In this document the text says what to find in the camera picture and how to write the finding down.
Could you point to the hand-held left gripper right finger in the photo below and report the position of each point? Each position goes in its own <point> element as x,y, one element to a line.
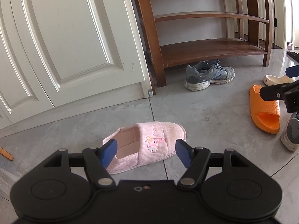
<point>183,154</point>

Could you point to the wooden furniture leg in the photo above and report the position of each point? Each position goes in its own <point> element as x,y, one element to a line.
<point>4,153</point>

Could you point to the black slipper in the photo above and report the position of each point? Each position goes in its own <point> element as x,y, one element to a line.
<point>294,55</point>

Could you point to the cream heart-print slide sandal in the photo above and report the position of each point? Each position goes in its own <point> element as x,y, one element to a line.
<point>271,79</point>

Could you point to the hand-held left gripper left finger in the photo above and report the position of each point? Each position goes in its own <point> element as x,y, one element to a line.
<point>108,152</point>

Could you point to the brown wooden shoe rack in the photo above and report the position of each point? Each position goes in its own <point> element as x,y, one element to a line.
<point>210,49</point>

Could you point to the pink fabric slipper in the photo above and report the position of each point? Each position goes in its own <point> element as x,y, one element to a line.
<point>149,130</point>

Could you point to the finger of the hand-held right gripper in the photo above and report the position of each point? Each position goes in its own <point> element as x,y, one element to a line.
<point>273,94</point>
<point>293,71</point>

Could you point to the grey lace-up sneaker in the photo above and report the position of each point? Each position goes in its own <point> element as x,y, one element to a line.
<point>210,74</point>
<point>292,130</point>

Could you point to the orange textured slide sandal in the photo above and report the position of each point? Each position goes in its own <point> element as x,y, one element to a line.
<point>264,112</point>

